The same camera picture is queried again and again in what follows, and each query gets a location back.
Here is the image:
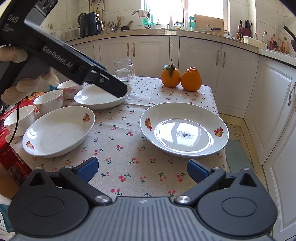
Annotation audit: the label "white fruit plate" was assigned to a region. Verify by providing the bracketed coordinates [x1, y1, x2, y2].
[74, 85, 132, 110]
[139, 102, 229, 158]

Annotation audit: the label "white floral bowl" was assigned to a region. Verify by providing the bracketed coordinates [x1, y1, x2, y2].
[33, 90, 64, 115]
[57, 80, 84, 100]

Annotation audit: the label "large white plate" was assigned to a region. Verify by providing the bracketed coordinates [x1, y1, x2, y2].
[22, 106, 95, 158]

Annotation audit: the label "white base cabinets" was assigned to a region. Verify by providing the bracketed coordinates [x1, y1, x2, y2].
[71, 32, 295, 240]

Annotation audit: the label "kitchen faucet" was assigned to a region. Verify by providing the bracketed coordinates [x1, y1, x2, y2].
[132, 9, 151, 29]

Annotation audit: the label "cherry print tablecloth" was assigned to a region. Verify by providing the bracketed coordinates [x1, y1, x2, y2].
[11, 77, 217, 198]

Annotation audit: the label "wooden cutting board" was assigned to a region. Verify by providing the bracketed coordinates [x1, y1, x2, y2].
[195, 15, 224, 36]

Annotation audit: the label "green floor mat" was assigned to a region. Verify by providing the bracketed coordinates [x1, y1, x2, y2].
[225, 140, 254, 173]

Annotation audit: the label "glass water mug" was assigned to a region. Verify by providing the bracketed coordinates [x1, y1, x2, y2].
[114, 58, 135, 82]

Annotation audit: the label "knife block with knives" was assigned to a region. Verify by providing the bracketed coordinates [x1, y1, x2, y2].
[240, 20, 252, 37]

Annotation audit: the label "black air fryer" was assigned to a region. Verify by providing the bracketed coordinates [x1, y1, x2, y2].
[77, 12, 104, 38]

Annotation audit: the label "red printed carton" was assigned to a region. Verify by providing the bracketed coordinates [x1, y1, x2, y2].
[1, 91, 45, 187]

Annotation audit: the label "orange with leaf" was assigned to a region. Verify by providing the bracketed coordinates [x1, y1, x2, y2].
[161, 60, 181, 88]

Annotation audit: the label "left gloved hand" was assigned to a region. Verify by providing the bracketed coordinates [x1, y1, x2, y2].
[1, 46, 60, 105]

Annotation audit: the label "bumpy orange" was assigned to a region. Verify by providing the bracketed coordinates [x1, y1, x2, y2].
[181, 67, 202, 92]

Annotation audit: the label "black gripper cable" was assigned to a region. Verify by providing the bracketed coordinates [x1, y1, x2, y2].
[0, 101, 20, 153]

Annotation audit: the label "white tray on counter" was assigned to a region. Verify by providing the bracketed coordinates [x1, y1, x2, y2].
[243, 36, 268, 49]

